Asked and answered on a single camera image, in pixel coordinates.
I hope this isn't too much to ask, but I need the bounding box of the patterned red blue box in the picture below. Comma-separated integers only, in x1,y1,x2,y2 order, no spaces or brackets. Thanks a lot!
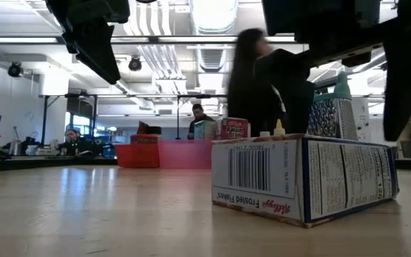
130,133,160,145

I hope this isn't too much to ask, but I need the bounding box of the pink plastic tray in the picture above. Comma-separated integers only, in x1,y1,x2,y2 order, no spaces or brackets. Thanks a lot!
157,138,214,170

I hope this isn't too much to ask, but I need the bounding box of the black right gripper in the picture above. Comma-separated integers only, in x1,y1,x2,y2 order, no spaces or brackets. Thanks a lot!
253,0,411,142

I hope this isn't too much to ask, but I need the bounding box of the green Apple Jacks cereal box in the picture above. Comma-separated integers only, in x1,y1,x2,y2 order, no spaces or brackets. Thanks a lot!
193,119,220,141

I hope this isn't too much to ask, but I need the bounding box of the person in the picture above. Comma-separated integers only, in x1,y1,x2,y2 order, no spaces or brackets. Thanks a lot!
187,103,215,140
226,27,288,138
57,128,96,157

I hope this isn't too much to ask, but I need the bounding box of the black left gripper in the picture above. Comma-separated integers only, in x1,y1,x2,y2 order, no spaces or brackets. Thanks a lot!
44,0,131,86

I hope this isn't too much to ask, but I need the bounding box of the black aluminium table frame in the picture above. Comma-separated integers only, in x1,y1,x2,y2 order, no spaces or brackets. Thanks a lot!
0,156,411,173

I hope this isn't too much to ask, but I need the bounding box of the small yellow bottle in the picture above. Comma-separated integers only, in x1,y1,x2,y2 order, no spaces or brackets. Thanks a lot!
273,119,286,136

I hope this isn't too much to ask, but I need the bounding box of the blue Frosted Flakes box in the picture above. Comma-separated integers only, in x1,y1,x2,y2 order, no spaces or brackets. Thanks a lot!
211,133,400,229

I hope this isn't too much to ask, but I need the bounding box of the purple Raisin Bran box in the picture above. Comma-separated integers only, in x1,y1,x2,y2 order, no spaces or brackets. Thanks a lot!
220,116,251,141

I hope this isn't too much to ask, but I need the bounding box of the metal box grater teal handle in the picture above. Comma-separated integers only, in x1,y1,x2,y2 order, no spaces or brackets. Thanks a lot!
307,71,360,142

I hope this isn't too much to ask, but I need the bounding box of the black overhead frame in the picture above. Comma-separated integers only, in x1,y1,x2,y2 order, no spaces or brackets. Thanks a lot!
39,93,228,147

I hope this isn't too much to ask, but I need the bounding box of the black round ceiling fixture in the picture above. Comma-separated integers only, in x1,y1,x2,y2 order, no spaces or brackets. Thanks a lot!
128,56,143,72
7,61,24,79

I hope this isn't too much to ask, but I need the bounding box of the red plastic basket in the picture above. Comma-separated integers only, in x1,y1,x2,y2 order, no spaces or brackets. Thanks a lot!
114,133,161,169

